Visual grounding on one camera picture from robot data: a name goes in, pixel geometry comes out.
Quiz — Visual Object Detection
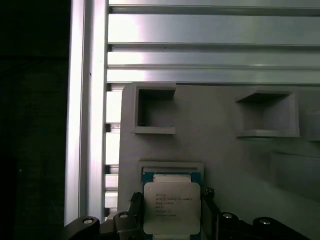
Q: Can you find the grey parts rack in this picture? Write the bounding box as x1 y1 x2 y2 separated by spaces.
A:
119 83 320 240

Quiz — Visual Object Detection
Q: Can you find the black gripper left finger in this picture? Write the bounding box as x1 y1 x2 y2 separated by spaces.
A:
63 191 145 240

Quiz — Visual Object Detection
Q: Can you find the silver CPU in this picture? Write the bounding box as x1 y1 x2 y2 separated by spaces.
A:
141 171 203 238

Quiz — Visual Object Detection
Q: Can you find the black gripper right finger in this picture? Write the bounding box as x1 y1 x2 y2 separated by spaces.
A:
201 186 311 240

